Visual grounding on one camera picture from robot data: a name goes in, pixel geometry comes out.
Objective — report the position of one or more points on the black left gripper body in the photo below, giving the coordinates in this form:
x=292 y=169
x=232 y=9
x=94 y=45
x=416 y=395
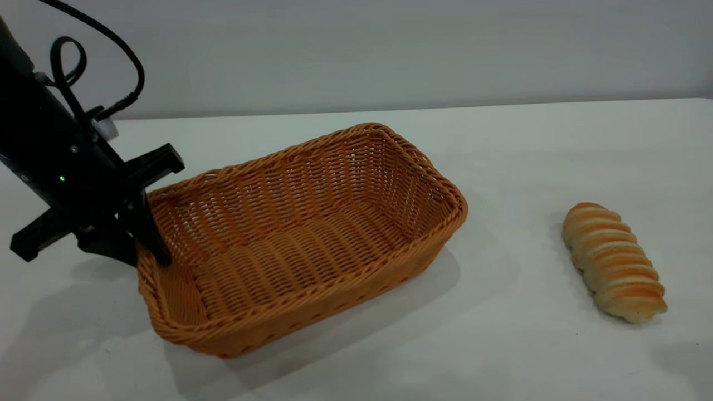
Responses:
x=61 y=161

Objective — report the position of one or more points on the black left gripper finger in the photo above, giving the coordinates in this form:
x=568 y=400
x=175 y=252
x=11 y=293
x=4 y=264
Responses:
x=147 y=223
x=111 y=239

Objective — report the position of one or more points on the orange woven wicker basket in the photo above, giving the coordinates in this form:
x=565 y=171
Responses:
x=289 y=245

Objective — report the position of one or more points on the ridged golden bread roll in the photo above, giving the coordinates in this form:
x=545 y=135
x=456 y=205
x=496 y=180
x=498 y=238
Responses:
x=613 y=262

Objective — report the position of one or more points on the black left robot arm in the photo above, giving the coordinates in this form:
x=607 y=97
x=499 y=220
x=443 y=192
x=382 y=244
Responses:
x=11 y=44

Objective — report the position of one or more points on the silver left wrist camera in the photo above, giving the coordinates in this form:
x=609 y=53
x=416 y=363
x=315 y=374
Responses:
x=107 y=128

